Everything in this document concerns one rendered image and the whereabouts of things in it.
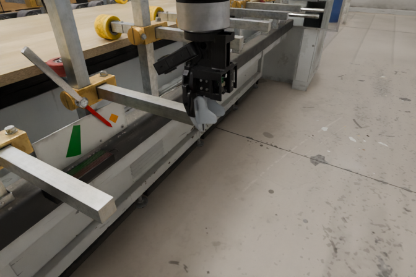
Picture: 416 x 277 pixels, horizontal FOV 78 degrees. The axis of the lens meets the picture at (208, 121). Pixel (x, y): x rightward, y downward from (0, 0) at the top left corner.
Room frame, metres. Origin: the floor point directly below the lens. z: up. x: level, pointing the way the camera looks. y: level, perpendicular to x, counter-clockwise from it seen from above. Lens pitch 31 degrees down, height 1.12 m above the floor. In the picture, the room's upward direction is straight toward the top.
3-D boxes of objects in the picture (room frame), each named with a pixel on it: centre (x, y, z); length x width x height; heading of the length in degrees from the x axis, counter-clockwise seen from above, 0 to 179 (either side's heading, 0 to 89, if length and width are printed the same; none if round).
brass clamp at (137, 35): (0.83, 0.18, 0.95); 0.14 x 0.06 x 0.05; 151
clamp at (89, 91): (0.61, 0.31, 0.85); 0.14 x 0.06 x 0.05; 151
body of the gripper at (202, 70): (0.47, 0.00, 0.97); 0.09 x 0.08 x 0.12; 61
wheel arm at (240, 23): (1.04, 0.01, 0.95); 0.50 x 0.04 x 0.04; 61
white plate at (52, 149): (0.56, 0.31, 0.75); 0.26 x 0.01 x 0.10; 151
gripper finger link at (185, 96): (0.46, 0.03, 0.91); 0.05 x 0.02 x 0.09; 151
